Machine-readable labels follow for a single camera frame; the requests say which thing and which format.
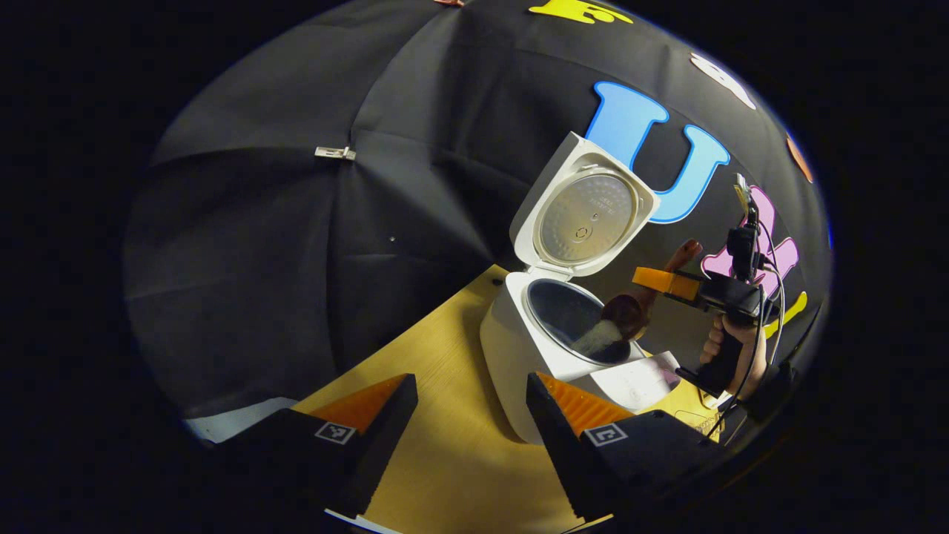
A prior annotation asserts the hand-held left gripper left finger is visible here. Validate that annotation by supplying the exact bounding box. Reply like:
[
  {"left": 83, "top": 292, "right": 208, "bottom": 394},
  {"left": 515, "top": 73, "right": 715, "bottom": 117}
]
[{"left": 237, "top": 373, "right": 418, "bottom": 520}]

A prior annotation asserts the white rice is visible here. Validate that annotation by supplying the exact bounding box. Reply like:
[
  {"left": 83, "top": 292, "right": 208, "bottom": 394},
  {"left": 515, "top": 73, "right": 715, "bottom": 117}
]
[{"left": 572, "top": 319, "right": 627, "bottom": 358}]

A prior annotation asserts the white rice cooker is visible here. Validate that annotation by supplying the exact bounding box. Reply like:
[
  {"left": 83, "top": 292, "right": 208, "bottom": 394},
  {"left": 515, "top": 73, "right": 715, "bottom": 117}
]
[{"left": 480, "top": 131, "right": 681, "bottom": 446}]

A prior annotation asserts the clear plastic container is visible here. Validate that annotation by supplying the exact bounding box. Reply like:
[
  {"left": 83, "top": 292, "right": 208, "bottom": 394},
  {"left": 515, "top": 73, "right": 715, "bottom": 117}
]
[{"left": 671, "top": 404, "right": 731, "bottom": 444}]

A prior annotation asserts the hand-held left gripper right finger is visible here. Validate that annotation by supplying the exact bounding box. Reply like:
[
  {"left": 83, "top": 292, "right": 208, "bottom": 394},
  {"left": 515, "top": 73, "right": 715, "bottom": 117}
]
[{"left": 526, "top": 371, "right": 731, "bottom": 524}]

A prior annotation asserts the black backdrop cloth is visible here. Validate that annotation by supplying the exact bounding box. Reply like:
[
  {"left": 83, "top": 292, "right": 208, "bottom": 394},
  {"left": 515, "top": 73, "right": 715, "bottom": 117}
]
[{"left": 122, "top": 0, "right": 835, "bottom": 446}]

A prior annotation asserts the brown wooden spoon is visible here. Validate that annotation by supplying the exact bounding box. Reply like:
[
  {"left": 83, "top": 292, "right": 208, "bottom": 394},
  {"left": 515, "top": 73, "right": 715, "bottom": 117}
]
[{"left": 602, "top": 239, "right": 704, "bottom": 349}]

